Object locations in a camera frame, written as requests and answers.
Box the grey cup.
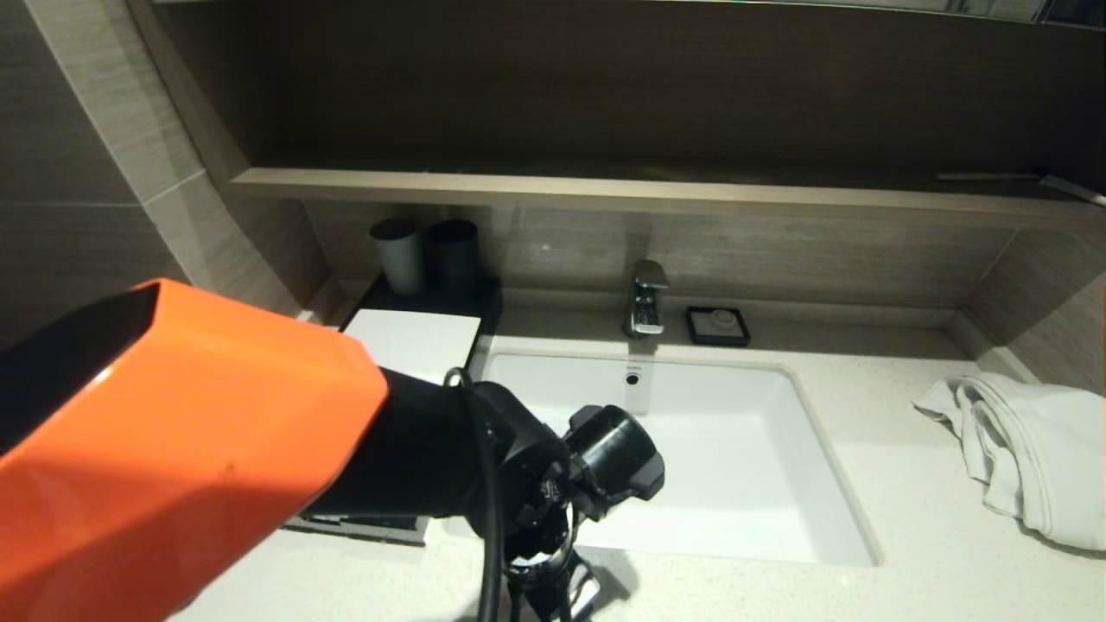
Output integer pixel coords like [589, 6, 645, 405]
[370, 218, 427, 297]

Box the white ceramic sink basin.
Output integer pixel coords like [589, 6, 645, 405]
[444, 350, 882, 568]

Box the dark brown cup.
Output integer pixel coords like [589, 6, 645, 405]
[428, 219, 480, 296]

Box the white towel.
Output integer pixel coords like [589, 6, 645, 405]
[910, 372, 1106, 552]

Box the wall mirror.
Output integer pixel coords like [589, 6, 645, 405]
[734, 0, 1106, 27]

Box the black soap dish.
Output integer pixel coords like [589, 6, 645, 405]
[684, 307, 751, 349]

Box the black amenity drawer box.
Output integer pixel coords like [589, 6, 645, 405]
[341, 275, 504, 381]

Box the wooden wall shelf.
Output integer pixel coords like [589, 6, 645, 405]
[229, 167, 1106, 227]

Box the chrome faucet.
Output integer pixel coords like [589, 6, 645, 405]
[624, 261, 670, 340]

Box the white flat sheet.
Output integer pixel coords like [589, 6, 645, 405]
[344, 309, 483, 385]

